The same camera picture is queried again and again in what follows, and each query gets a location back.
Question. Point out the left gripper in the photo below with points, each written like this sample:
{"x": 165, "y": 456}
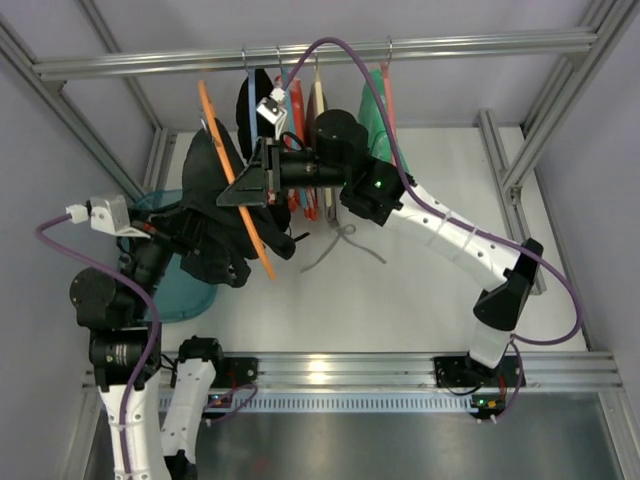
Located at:
{"x": 163, "y": 235}

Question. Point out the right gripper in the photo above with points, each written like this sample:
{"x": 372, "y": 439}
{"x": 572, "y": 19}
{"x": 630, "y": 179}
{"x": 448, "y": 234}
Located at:
{"x": 271, "y": 171}

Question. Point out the black trousers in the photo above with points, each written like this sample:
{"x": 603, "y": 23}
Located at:
{"x": 226, "y": 247}

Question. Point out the orange clothes hanger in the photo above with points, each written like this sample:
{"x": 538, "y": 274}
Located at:
{"x": 217, "y": 141}

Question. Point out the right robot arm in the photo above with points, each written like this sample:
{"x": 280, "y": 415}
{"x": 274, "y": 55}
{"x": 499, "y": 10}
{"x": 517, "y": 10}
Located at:
{"x": 375, "y": 190}

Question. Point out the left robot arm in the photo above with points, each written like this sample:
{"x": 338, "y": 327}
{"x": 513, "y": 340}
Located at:
{"x": 125, "y": 352}

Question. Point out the black garment on blue hanger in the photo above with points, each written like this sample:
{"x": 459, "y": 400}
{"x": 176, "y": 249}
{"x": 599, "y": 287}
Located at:
{"x": 263, "y": 87}

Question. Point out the light blue clothes hanger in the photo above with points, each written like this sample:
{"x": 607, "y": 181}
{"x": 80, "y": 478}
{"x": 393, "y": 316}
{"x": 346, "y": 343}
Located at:
{"x": 252, "y": 102}

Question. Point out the pink clothes hanger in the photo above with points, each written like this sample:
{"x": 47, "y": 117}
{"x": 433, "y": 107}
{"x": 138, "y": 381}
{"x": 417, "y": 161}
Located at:
{"x": 382, "y": 79}

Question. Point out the red patterned garment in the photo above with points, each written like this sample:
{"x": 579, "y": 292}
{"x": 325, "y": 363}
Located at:
{"x": 311, "y": 193}

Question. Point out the teal plastic bin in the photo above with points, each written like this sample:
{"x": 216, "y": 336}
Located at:
{"x": 177, "y": 295}

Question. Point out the green garment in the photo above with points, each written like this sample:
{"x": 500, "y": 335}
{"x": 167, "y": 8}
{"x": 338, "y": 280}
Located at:
{"x": 368, "y": 113}

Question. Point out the left aluminium frame post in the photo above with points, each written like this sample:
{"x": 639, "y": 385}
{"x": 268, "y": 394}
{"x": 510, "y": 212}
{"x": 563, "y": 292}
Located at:
{"x": 66, "y": 138}

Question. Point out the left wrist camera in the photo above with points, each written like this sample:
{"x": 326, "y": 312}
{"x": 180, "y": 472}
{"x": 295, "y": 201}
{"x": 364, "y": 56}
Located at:
{"x": 106, "y": 214}

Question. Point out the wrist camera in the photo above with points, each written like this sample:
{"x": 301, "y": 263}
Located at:
{"x": 273, "y": 109}
{"x": 106, "y": 214}

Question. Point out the grey brown garment with drawstring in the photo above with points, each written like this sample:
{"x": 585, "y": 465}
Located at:
{"x": 342, "y": 232}

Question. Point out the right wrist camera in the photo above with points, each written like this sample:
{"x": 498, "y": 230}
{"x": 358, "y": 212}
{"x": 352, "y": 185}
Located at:
{"x": 273, "y": 109}

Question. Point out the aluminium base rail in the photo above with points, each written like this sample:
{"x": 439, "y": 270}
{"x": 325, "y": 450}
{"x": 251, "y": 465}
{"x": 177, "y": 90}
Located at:
{"x": 557, "y": 372}

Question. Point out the slotted cable duct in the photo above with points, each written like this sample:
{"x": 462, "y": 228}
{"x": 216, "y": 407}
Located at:
{"x": 264, "y": 402}

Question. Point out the aluminium hanging rail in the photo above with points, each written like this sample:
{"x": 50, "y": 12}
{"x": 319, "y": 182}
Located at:
{"x": 536, "y": 42}

